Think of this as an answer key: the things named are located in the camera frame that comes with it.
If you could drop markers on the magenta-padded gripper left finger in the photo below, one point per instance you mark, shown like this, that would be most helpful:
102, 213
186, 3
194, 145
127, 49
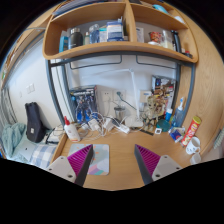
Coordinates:
63, 166

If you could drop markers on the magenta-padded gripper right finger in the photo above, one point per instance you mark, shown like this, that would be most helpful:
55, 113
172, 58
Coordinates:
163, 166

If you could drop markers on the pastel cloud print mouse pad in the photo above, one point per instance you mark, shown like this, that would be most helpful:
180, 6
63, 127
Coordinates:
100, 160

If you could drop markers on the plaid bedding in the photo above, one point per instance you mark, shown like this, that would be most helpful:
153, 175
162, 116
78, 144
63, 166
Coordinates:
43, 155

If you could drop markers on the translucent plastic cup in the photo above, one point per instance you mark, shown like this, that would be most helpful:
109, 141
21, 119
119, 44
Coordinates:
196, 159

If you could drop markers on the blue packet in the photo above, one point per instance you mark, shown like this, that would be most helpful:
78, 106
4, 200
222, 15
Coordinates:
176, 134

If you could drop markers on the white red-pump lotion bottle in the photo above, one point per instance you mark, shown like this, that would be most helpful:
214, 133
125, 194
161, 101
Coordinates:
72, 132

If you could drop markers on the small white cube clock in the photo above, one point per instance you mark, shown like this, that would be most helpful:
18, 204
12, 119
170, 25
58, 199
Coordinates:
158, 131

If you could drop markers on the white mug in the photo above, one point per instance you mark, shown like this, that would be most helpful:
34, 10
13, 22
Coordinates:
192, 145

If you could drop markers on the teal round container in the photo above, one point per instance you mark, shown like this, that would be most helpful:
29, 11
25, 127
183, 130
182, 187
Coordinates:
163, 125

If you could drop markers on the red chip can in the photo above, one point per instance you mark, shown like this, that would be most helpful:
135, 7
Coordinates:
191, 131

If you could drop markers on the black bag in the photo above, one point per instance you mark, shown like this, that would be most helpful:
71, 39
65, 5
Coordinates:
35, 125

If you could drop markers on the white charger block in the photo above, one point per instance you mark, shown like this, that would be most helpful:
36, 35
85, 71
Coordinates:
108, 125
93, 125

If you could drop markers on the blue tube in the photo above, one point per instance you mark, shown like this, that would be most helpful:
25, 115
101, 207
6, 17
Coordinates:
169, 115

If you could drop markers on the blue spray bottle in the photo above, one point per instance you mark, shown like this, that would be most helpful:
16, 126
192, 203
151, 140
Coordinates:
179, 116

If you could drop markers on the white power strip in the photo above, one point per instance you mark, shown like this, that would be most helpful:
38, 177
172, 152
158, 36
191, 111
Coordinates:
122, 128

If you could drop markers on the brown tree creature figurine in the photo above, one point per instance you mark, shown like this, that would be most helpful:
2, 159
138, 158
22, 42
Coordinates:
152, 111

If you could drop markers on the teal blanket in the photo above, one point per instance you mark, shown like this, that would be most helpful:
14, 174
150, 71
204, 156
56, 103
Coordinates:
13, 138

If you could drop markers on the blue robot model kit box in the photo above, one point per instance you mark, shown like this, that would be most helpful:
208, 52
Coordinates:
83, 103

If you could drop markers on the metal cup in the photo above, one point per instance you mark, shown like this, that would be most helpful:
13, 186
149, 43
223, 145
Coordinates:
119, 114

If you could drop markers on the colourful printed box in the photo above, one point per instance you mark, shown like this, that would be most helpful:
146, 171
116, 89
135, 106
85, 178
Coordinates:
164, 90

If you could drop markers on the white desk lamp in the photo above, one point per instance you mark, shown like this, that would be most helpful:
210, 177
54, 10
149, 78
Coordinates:
135, 93

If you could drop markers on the wooden shelf unit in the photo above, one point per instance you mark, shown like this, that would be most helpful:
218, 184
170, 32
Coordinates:
100, 48

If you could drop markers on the grey metal shelf frame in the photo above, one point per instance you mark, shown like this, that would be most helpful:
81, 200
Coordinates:
49, 86

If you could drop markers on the white wall socket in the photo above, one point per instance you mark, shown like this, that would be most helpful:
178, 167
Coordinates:
106, 96

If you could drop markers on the white wall switch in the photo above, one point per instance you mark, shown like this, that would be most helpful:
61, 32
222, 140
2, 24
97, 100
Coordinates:
30, 88

